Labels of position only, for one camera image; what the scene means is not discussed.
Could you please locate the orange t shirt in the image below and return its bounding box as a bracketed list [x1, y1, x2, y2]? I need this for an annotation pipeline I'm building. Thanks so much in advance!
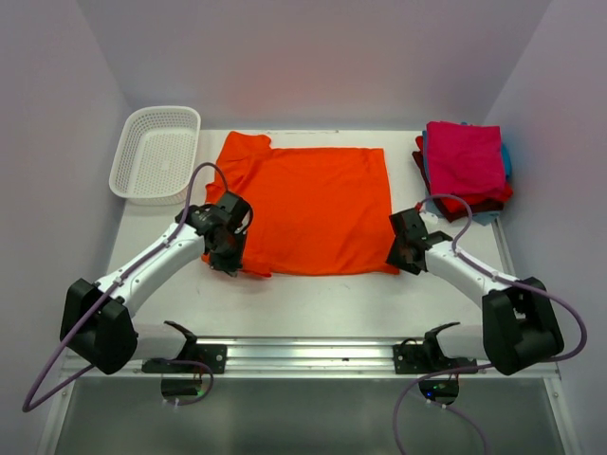
[206, 132, 399, 278]

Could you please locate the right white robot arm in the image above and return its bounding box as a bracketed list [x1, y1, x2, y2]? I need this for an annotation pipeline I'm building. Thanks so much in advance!
[387, 209, 564, 375]

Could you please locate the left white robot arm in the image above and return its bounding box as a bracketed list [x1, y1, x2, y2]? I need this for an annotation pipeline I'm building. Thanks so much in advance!
[60, 191, 253, 374]

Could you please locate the dark red folded t shirt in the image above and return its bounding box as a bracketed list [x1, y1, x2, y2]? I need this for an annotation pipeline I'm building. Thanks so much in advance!
[412, 151, 504, 223]

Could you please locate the magenta folded t shirt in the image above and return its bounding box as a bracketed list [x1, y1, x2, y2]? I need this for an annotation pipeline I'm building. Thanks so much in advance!
[424, 121, 506, 197]

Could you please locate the white plastic basket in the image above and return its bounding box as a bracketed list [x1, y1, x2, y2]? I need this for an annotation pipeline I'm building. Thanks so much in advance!
[109, 105, 200, 206]

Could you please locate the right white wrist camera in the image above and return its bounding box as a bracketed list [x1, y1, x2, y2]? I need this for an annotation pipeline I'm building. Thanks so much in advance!
[418, 209, 440, 230]

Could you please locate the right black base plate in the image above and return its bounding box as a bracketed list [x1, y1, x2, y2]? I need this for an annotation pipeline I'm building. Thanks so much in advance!
[392, 343, 477, 374]

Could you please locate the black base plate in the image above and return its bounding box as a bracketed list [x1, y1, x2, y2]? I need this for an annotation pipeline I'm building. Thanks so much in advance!
[141, 342, 228, 374]
[392, 343, 477, 374]

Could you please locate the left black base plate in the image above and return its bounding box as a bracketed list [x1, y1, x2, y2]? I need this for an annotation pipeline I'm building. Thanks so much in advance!
[141, 342, 228, 374]

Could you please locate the aluminium mounting rail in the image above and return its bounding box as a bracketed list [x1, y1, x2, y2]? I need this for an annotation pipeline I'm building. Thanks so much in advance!
[92, 337, 561, 378]

